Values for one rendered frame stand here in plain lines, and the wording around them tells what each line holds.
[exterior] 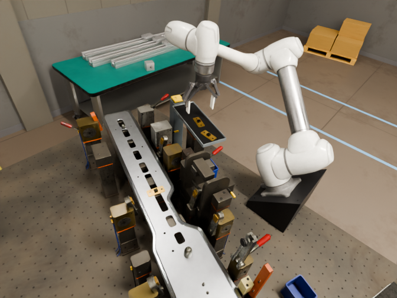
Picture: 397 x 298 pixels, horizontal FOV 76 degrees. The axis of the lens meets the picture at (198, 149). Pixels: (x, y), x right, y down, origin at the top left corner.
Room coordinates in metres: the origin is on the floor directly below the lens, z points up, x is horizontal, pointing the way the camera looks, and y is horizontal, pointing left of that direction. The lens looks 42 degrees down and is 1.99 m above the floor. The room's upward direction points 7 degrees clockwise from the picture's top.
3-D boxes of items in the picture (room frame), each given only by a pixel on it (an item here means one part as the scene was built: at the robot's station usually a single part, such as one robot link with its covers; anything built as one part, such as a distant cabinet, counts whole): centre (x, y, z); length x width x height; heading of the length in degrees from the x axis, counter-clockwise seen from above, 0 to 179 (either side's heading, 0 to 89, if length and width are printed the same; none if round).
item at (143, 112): (1.34, 0.35, 0.88); 0.12 x 0.07 x 0.36; 123
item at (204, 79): (1.12, 0.02, 1.41); 0.08 x 0.07 x 0.09; 119
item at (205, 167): (0.78, -0.05, 0.95); 0.18 x 0.13 x 0.49; 33
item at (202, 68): (1.12, 0.02, 1.48); 0.09 x 0.09 x 0.06
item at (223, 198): (0.68, -0.12, 0.91); 0.07 x 0.05 x 0.42; 123
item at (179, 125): (1.34, 0.16, 0.92); 0.08 x 0.08 x 0.44; 33
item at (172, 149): (0.98, 0.12, 0.89); 0.12 x 0.08 x 0.38; 123
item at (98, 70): (3.08, 0.69, 0.40); 2.17 x 0.81 x 0.80; 143
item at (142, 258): (0.42, 0.19, 0.84); 0.10 x 0.05 x 0.29; 123
